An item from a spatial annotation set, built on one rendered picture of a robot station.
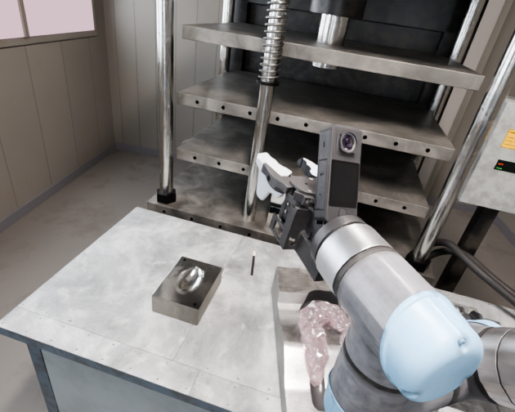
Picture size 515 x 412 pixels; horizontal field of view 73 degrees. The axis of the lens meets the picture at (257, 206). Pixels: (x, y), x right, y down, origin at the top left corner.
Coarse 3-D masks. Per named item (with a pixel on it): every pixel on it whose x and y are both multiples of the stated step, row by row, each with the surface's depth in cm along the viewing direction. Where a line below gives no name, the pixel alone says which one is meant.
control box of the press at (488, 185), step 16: (512, 96) 130; (512, 112) 120; (496, 128) 124; (512, 128) 122; (496, 144) 126; (512, 144) 124; (480, 160) 130; (496, 160) 128; (512, 160) 127; (480, 176) 132; (496, 176) 131; (512, 176) 129; (464, 192) 137; (480, 192) 135; (496, 192) 134; (512, 192) 132; (480, 208) 146; (496, 208) 136; (512, 208) 135; (480, 224) 146; (464, 240) 152; (480, 240) 149; (448, 272) 161; (448, 288) 164
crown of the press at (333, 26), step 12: (312, 0) 139; (324, 0) 133; (336, 0) 131; (348, 0) 131; (360, 0) 133; (324, 12) 135; (336, 12) 133; (348, 12) 133; (360, 12) 136; (324, 24) 141; (336, 24) 139; (324, 36) 143; (336, 36) 142
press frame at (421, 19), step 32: (256, 0) 186; (384, 0) 171; (416, 0) 167; (448, 0) 164; (352, 32) 186; (384, 32) 182; (416, 32) 178; (448, 32) 170; (256, 64) 207; (288, 64) 202; (384, 96) 196; (416, 96) 192; (448, 96) 183
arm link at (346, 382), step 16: (336, 368) 34; (352, 368) 31; (336, 384) 34; (352, 384) 32; (368, 384) 30; (336, 400) 34; (352, 400) 32; (368, 400) 31; (384, 400) 30; (400, 400) 30; (432, 400) 33; (448, 400) 34
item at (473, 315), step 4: (456, 308) 103; (460, 308) 103; (460, 312) 103; (464, 312) 102; (472, 312) 104; (476, 312) 103; (464, 316) 102; (468, 316) 101; (472, 316) 103; (476, 316) 103; (480, 316) 102; (484, 404) 85; (488, 404) 85; (492, 404) 85; (484, 408) 83; (488, 408) 84; (492, 408) 84; (496, 408) 84
